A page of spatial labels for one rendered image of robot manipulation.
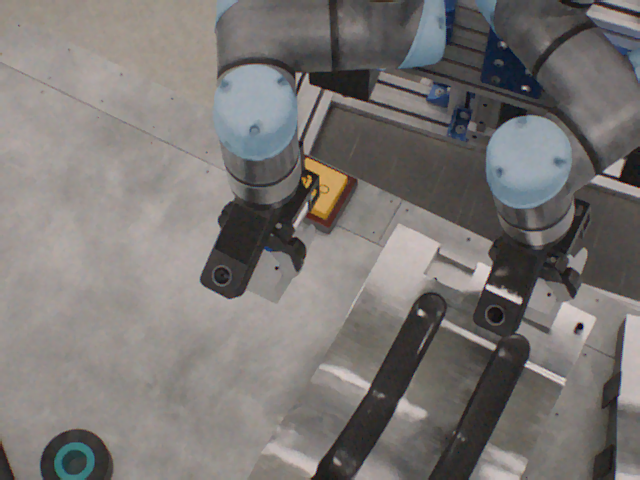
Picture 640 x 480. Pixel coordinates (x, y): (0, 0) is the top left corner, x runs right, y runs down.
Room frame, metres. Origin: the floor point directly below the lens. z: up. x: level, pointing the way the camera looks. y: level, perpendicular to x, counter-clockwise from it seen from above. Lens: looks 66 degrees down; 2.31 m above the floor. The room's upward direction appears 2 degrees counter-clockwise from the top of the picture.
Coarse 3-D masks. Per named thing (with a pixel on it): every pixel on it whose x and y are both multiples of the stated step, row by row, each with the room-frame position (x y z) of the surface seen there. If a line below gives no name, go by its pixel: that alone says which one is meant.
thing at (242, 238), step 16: (240, 208) 0.56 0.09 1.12; (224, 224) 0.54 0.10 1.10; (240, 224) 0.54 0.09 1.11; (256, 224) 0.54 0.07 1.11; (272, 224) 0.54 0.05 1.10; (224, 240) 0.53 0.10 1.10; (240, 240) 0.53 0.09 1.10; (256, 240) 0.52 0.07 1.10; (224, 256) 0.51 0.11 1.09; (240, 256) 0.51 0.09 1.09; (256, 256) 0.51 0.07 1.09; (208, 272) 0.50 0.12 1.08; (224, 272) 0.50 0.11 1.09; (240, 272) 0.50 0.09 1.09; (208, 288) 0.49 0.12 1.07; (224, 288) 0.48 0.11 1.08; (240, 288) 0.48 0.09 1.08
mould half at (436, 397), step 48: (432, 240) 0.61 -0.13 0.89; (384, 288) 0.55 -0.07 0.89; (432, 288) 0.55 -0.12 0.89; (480, 288) 0.54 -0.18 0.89; (336, 336) 0.49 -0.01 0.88; (384, 336) 0.49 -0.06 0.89; (480, 336) 0.48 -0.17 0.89; (528, 336) 0.48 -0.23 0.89; (576, 336) 0.48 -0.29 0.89; (336, 384) 0.44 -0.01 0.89; (432, 384) 0.43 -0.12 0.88; (528, 384) 0.43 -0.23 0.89; (288, 432) 0.37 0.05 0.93; (336, 432) 0.37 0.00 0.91; (384, 432) 0.37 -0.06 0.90; (432, 432) 0.37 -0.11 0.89; (528, 432) 0.37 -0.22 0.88
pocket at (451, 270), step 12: (444, 252) 0.60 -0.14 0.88; (432, 264) 0.59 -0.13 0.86; (444, 264) 0.59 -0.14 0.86; (456, 264) 0.59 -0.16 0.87; (468, 264) 0.58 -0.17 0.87; (432, 276) 0.57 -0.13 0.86; (444, 276) 0.57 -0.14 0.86; (456, 276) 0.57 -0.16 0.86; (468, 276) 0.57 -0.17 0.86; (456, 288) 0.56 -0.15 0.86
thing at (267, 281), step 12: (300, 216) 0.63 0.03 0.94; (264, 252) 0.57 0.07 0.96; (264, 264) 0.56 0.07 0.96; (276, 264) 0.56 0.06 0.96; (252, 276) 0.54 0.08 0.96; (264, 276) 0.54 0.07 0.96; (276, 276) 0.54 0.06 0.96; (252, 288) 0.55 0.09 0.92; (264, 288) 0.54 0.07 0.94; (276, 288) 0.53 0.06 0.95; (276, 300) 0.53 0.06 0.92
